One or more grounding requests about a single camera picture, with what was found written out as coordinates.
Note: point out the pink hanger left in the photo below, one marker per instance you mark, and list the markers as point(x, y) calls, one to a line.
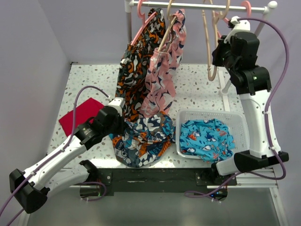
point(145, 21)

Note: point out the pink patterned shorts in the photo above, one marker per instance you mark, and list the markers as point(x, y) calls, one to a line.
point(159, 83)

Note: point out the black orange camouflage shorts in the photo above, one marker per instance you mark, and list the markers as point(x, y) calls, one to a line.
point(135, 63)

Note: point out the blue orange patterned shorts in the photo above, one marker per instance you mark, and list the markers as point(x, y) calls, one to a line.
point(144, 141)

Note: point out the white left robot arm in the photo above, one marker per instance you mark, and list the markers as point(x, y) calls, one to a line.
point(29, 186)

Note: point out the empty pink hanger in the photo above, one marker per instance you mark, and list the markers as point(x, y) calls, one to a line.
point(247, 7)

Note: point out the wooden hanger with shorts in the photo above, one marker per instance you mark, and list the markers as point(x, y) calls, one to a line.
point(172, 20)

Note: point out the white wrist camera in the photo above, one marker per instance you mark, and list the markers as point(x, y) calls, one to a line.
point(236, 26)
point(118, 103)

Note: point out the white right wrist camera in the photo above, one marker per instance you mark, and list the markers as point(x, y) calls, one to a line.
point(236, 26)

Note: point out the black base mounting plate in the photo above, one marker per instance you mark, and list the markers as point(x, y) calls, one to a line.
point(155, 180)

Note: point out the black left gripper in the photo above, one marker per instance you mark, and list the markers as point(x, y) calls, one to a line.
point(122, 125)

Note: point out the light blue shark shorts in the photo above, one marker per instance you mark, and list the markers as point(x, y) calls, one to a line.
point(209, 140)

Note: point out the red folded cloth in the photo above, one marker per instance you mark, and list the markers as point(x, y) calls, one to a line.
point(87, 109)

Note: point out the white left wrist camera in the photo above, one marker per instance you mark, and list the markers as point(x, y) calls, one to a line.
point(118, 103)

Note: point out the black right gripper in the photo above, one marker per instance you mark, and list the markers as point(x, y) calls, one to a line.
point(222, 46)

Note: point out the white plastic basket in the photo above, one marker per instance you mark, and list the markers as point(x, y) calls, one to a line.
point(235, 121)

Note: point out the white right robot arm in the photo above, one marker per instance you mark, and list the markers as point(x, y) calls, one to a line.
point(238, 55)

